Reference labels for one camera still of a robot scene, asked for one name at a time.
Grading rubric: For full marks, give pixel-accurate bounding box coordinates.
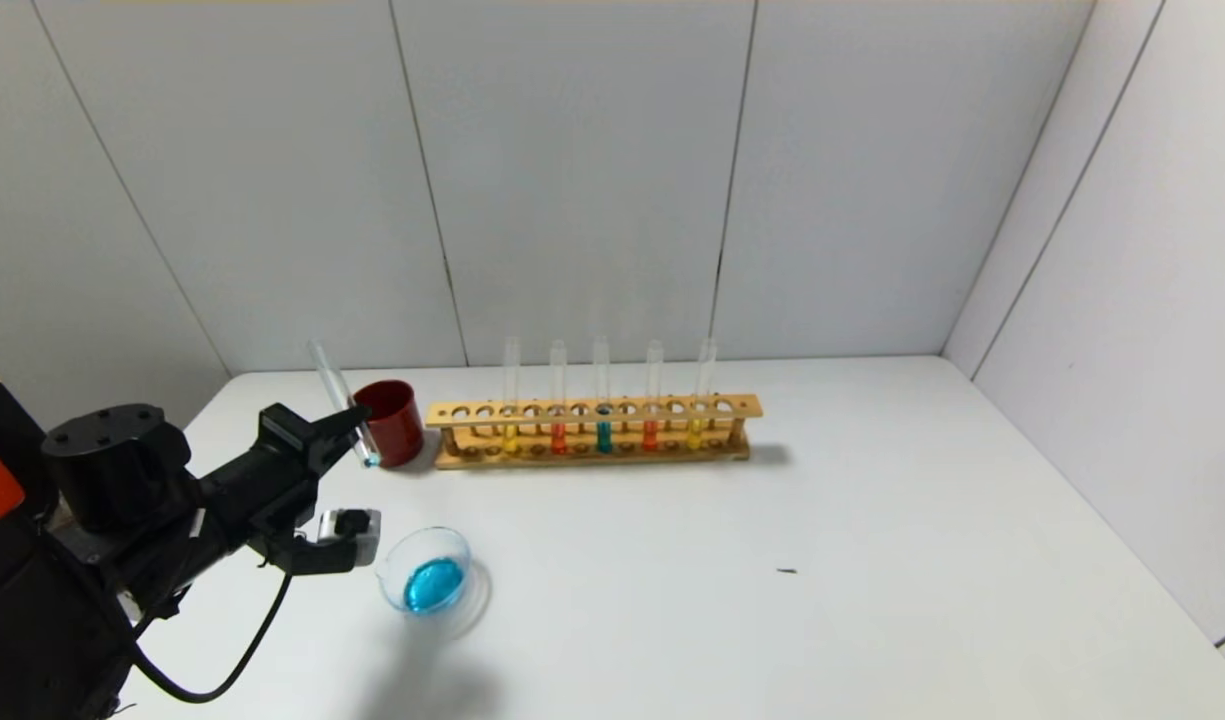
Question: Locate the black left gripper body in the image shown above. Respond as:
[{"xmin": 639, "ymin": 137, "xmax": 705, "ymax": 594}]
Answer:
[{"xmin": 199, "ymin": 402, "xmax": 332, "ymax": 538}]

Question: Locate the test tube with blue pigment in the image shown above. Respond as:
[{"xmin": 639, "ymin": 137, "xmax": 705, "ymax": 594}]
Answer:
[{"xmin": 306, "ymin": 339, "xmax": 382, "ymax": 470}]

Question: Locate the test tube with yellow pigment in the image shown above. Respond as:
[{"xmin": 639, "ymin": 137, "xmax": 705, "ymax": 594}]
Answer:
[
  {"xmin": 501, "ymin": 336, "xmax": 522, "ymax": 459},
  {"xmin": 686, "ymin": 336, "xmax": 719, "ymax": 452}
]

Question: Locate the test tube with red pigment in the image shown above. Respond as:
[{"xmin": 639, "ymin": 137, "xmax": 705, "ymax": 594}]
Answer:
[
  {"xmin": 642, "ymin": 339, "xmax": 666, "ymax": 453},
  {"xmin": 548, "ymin": 339, "xmax": 569, "ymax": 457}
]

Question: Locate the wooden test tube rack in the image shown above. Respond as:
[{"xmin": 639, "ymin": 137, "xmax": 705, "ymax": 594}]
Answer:
[{"xmin": 424, "ymin": 394, "xmax": 765, "ymax": 471}]

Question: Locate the test tube with teal pigment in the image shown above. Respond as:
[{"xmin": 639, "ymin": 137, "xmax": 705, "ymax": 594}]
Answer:
[{"xmin": 592, "ymin": 336, "xmax": 614, "ymax": 455}]

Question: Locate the dark red plastic cup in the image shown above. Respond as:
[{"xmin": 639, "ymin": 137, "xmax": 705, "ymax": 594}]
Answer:
[{"xmin": 352, "ymin": 379, "xmax": 426, "ymax": 469}]

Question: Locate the clear glass dish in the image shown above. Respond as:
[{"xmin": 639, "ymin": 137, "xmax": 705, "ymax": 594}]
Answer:
[{"xmin": 374, "ymin": 526, "xmax": 492, "ymax": 642}]

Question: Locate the silver wrist camera black mount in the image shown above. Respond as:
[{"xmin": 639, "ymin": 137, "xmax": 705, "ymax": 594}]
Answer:
[{"xmin": 262, "ymin": 507, "xmax": 382, "ymax": 577}]

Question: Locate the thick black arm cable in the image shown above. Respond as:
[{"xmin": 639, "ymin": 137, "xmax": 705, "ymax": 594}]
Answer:
[{"xmin": 132, "ymin": 568, "xmax": 294, "ymax": 704}]

